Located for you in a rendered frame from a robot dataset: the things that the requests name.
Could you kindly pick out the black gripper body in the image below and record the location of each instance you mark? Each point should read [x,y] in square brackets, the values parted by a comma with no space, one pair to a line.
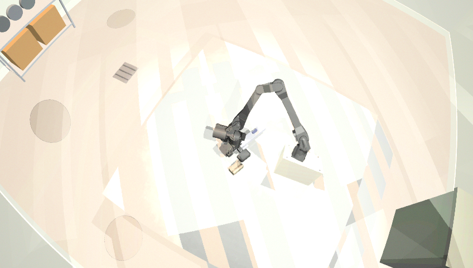
[244,154]

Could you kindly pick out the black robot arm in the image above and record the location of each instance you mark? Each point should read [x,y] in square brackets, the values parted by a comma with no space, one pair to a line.
[233,129]

